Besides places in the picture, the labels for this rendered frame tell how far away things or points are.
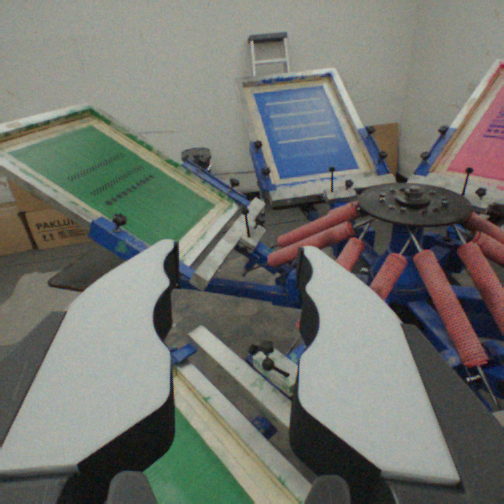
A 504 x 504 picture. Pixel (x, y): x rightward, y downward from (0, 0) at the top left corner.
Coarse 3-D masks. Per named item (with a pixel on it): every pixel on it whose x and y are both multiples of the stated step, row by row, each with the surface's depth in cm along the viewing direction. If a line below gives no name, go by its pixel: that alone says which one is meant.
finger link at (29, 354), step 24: (48, 336) 8; (0, 360) 7; (24, 360) 7; (0, 384) 7; (24, 384) 7; (0, 408) 6; (0, 432) 6; (0, 480) 6; (24, 480) 5; (48, 480) 5; (72, 480) 6
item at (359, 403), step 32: (320, 256) 12; (320, 288) 10; (352, 288) 10; (320, 320) 9; (352, 320) 9; (384, 320) 9; (320, 352) 8; (352, 352) 8; (384, 352) 8; (320, 384) 7; (352, 384) 7; (384, 384) 7; (416, 384) 7; (320, 416) 7; (352, 416) 7; (384, 416) 7; (416, 416) 7; (320, 448) 7; (352, 448) 6; (384, 448) 6; (416, 448) 6; (352, 480) 6; (416, 480) 6; (448, 480) 6
